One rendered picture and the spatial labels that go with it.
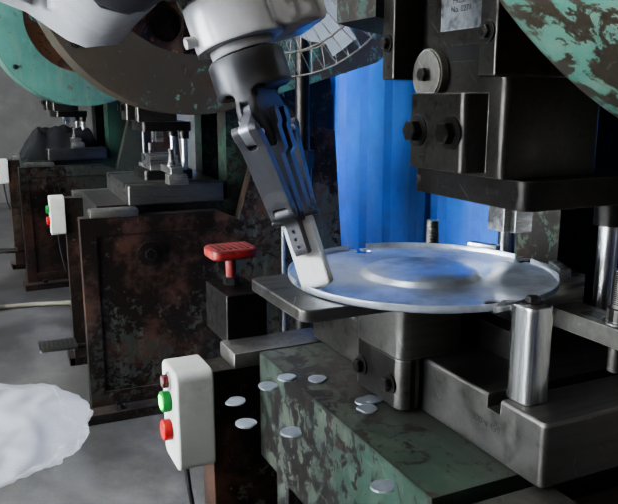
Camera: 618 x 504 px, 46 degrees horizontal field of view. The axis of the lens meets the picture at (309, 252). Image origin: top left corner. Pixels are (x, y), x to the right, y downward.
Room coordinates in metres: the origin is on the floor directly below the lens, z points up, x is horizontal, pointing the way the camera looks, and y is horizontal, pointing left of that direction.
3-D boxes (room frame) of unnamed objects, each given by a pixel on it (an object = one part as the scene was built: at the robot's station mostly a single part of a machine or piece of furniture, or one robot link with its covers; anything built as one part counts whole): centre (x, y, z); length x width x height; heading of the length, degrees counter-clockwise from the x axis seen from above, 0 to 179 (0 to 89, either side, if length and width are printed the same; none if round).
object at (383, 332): (0.75, -0.08, 0.72); 0.25 x 0.14 x 0.14; 115
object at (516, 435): (0.83, -0.24, 0.68); 0.45 x 0.30 x 0.06; 25
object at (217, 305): (1.01, 0.11, 0.62); 0.10 x 0.06 x 0.20; 25
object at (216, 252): (1.03, 0.11, 0.72); 0.07 x 0.06 x 0.08; 115
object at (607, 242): (0.78, -0.33, 0.81); 0.02 x 0.02 x 0.14
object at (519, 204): (0.83, -0.24, 0.86); 0.20 x 0.16 x 0.05; 25
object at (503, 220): (0.82, -0.23, 0.84); 0.05 x 0.03 x 0.04; 25
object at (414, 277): (0.77, -0.12, 0.78); 0.29 x 0.29 x 0.01
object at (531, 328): (0.61, -0.20, 0.75); 0.03 x 0.03 x 0.10; 25
